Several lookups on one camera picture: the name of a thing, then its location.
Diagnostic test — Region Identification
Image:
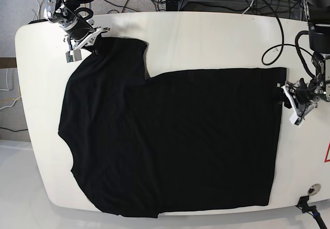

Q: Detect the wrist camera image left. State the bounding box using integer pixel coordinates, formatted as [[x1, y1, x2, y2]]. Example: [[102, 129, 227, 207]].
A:
[[65, 50, 82, 63]]

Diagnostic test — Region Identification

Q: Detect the black clamp with cable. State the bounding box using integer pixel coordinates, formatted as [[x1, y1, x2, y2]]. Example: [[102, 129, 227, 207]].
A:
[[296, 195, 327, 229]]

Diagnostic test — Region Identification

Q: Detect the silver table grommet right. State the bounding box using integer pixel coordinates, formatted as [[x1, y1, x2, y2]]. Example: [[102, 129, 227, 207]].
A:
[[308, 184, 321, 196]]

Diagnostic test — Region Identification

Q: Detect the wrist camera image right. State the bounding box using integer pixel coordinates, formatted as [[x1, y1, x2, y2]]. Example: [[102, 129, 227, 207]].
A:
[[289, 113, 305, 127]]

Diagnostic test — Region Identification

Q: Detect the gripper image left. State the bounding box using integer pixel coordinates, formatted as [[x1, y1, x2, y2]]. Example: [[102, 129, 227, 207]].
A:
[[63, 20, 110, 51]]

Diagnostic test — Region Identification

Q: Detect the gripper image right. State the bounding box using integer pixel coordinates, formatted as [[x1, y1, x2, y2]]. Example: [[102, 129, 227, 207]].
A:
[[277, 78, 326, 118]]

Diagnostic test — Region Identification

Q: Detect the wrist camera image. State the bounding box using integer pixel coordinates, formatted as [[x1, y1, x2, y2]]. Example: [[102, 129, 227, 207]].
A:
[[65, 50, 82, 63], [289, 113, 305, 127]]

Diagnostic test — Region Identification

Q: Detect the black T-shirt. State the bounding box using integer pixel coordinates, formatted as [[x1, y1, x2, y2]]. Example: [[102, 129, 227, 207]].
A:
[[58, 38, 287, 218]]

